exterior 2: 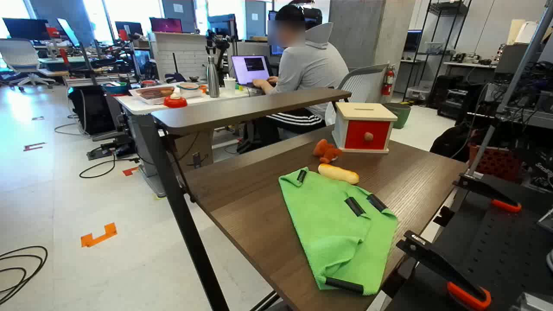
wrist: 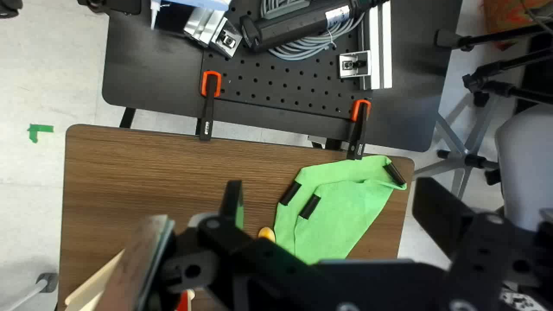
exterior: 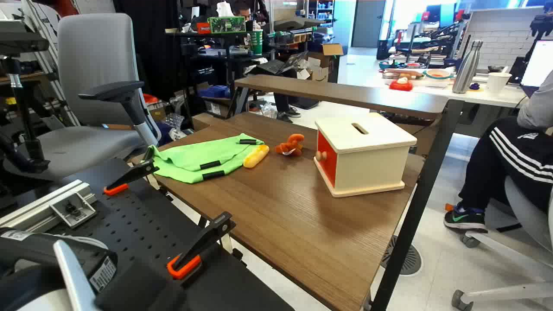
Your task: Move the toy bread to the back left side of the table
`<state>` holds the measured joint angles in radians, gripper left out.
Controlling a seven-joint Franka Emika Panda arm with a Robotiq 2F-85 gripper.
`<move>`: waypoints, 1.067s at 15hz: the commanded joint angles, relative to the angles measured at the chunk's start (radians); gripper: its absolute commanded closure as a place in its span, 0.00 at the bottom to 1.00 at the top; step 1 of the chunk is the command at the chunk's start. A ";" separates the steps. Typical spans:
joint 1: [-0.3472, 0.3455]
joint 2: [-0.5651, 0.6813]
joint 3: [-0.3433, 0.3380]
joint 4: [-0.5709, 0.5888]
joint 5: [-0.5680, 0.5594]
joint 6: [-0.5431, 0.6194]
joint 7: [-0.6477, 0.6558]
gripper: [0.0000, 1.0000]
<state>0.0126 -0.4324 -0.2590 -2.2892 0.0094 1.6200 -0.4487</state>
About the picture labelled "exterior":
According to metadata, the white cup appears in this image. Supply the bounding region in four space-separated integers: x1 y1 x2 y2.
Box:
486 70 514 99

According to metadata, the green box on shelf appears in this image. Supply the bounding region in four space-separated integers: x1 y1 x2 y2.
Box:
208 16 248 35

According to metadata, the black tripod stand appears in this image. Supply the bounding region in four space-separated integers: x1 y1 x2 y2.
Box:
0 23 51 175

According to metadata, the white desk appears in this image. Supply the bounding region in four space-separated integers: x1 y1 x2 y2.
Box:
379 68 529 111

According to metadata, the yellow toy bread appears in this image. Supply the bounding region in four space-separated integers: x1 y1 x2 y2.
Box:
242 144 272 170

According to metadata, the aluminium extrusion rail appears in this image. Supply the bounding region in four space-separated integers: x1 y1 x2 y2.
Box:
0 179 99 232

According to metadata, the steel water bottle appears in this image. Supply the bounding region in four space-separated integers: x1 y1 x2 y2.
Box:
451 39 486 96

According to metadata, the black clamp with orange handle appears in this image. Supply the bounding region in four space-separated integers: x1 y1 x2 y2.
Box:
166 212 237 282
102 160 159 199

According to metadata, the wooden box with red drawer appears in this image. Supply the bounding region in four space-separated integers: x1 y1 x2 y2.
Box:
313 111 419 199

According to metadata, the grey office chair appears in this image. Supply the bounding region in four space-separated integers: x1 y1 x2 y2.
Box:
2 13 163 180

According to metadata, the green bottle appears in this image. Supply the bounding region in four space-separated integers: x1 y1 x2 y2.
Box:
251 28 265 58

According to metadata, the brown wooden side table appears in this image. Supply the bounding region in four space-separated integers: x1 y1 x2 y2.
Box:
234 73 451 125

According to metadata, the seated person in striped trousers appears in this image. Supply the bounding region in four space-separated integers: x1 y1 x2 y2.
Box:
443 72 553 234

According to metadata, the black perforated mounting board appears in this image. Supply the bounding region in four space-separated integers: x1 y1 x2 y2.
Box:
57 158 296 311

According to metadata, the cardboard box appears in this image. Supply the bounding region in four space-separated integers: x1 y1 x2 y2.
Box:
322 42 346 58

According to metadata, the open laptop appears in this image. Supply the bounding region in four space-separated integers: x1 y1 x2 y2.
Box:
517 41 553 99

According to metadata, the green cloth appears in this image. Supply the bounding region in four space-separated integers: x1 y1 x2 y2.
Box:
151 134 267 186

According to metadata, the small red object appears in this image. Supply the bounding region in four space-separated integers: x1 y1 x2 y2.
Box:
388 79 415 94

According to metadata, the white swivel chair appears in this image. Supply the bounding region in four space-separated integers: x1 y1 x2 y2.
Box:
451 175 553 311

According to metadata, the orange toy croissant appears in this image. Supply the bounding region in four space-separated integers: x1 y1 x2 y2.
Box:
274 132 308 160

